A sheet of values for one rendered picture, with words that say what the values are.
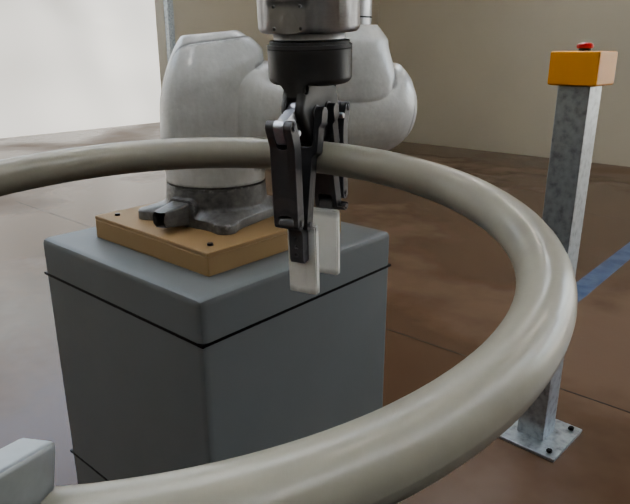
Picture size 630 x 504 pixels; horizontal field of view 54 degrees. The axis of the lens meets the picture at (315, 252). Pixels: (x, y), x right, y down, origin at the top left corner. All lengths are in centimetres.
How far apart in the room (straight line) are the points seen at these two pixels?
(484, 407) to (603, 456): 177
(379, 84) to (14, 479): 83
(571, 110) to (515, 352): 144
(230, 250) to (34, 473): 66
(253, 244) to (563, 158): 102
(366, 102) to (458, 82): 644
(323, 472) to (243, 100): 74
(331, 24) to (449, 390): 37
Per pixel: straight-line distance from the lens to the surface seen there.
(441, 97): 748
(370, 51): 95
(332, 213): 62
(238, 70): 90
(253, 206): 94
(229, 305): 78
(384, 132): 97
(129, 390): 96
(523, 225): 39
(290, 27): 54
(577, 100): 167
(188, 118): 90
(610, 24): 677
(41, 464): 20
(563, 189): 170
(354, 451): 20
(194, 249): 83
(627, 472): 196
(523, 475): 184
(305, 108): 54
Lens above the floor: 108
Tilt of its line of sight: 18 degrees down
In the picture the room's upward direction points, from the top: straight up
